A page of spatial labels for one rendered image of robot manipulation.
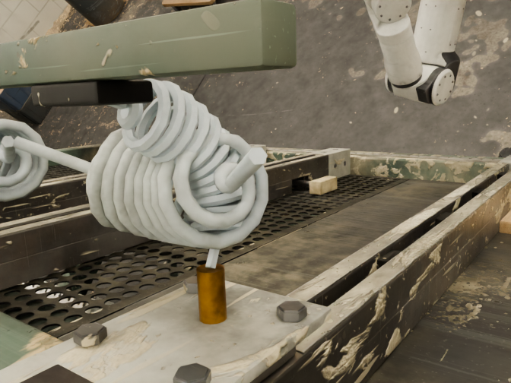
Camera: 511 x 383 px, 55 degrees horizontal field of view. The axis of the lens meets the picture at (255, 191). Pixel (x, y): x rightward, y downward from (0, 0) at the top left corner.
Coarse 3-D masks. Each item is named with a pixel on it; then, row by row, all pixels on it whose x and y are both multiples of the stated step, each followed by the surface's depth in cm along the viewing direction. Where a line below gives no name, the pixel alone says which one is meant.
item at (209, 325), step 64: (128, 128) 24; (192, 128) 24; (192, 192) 26; (384, 256) 50; (448, 256) 56; (128, 320) 28; (192, 320) 28; (256, 320) 28; (320, 320) 28; (384, 320) 41
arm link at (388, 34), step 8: (368, 8) 96; (376, 24) 97; (384, 24) 96; (392, 24) 95; (400, 24) 94; (408, 24) 94; (376, 32) 96; (384, 32) 95; (392, 32) 94; (400, 32) 93; (408, 32) 94; (384, 40) 96; (392, 40) 95; (400, 40) 95
